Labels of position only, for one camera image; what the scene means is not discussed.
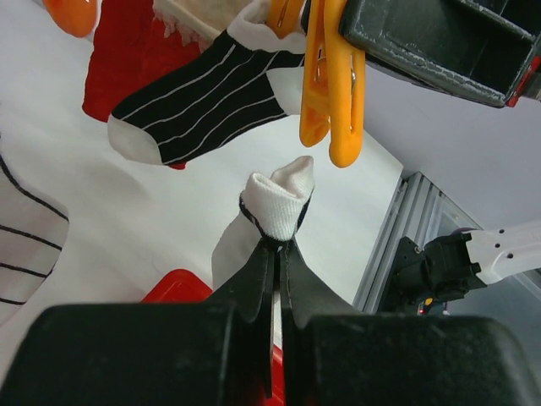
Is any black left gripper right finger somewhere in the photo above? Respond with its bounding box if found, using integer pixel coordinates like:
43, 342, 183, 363
281, 240, 541, 406

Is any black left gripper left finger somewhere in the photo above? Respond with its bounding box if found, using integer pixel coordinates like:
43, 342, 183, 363
0, 240, 274, 406

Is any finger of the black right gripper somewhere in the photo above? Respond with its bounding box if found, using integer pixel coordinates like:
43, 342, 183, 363
339, 0, 540, 108

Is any black white striped sock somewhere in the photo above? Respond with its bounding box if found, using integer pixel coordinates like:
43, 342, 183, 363
211, 156, 314, 290
107, 1, 306, 166

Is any orange clothes peg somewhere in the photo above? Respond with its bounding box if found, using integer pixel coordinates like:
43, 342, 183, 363
299, 1, 366, 167
42, 0, 98, 38
266, 0, 305, 31

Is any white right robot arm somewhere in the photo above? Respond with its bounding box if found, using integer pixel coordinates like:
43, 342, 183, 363
339, 1, 540, 311

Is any red plastic tray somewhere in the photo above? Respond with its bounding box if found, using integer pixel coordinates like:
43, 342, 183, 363
141, 269, 286, 405

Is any hanging white striped sock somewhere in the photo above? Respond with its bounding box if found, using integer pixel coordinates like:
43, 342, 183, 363
1, 159, 69, 314

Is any hanging beige fuzzy sock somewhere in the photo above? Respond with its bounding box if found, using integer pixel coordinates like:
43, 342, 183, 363
153, 1, 281, 52

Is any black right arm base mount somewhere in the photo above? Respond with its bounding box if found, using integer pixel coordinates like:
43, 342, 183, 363
381, 237, 450, 316

